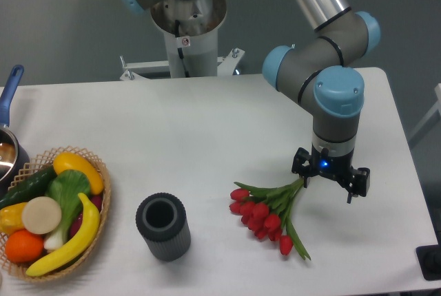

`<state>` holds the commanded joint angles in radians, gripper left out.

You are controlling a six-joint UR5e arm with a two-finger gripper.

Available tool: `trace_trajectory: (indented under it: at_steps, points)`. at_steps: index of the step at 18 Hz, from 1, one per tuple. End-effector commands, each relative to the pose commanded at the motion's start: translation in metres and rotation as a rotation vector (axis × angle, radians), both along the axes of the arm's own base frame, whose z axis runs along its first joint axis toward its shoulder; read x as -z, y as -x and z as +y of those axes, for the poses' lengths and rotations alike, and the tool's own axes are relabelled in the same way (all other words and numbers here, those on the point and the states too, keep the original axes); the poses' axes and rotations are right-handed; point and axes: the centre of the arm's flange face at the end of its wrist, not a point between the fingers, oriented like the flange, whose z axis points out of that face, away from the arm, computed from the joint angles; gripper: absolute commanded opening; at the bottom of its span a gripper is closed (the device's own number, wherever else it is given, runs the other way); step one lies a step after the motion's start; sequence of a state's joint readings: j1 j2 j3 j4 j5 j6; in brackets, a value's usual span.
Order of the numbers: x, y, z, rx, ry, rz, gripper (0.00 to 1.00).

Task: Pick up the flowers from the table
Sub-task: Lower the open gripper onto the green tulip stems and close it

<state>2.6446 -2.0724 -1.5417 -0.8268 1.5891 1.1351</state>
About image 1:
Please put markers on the green bok choy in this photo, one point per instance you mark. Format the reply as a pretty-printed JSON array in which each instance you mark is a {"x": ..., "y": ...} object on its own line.
[{"x": 64, "y": 189}]

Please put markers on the grey ribbed vase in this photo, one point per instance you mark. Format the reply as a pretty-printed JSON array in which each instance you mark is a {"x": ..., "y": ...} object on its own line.
[{"x": 161, "y": 220}]

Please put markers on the beige round disc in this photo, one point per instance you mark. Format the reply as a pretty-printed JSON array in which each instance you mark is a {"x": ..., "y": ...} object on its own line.
[{"x": 41, "y": 215}]

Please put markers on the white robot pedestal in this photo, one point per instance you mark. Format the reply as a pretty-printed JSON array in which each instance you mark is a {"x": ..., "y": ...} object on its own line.
[{"x": 190, "y": 32}]

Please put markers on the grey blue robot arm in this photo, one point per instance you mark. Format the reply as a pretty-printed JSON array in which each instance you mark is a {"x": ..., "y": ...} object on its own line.
[{"x": 318, "y": 78}]

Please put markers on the yellow bell pepper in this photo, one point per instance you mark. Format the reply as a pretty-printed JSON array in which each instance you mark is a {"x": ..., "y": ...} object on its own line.
[{"x": 11, "y": 220}]

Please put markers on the yellow banana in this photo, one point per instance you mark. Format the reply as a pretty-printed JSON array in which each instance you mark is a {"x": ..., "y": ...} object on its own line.
[{"x": 72, "y": 248}]

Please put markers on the orange fruit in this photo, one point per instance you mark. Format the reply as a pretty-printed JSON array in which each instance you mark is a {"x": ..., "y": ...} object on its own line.
[{"x": 23, "y": 246}]

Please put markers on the blue handled saucepan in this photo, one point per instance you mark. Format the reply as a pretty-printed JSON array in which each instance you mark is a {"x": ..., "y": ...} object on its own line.
[{"x": 13, "y": 155}]

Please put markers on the white frame at right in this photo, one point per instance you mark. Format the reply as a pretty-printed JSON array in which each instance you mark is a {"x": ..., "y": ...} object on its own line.
[{"x": 427, "y": 122}]

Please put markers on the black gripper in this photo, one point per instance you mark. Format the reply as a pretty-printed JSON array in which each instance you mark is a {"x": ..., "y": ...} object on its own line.
[{"x": 339, "y": 169}]

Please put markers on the green cucumber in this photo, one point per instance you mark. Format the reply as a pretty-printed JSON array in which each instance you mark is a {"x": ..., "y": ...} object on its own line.
[{"x": 32, "y": 187}]

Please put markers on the red tulip bouquet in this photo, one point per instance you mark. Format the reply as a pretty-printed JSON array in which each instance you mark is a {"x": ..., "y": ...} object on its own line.
[{"x": 267, "y": 212}]

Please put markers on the black device at table edge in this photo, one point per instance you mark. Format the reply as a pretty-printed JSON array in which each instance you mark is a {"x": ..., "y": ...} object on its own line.
[{"x": 429, "y": 261}]

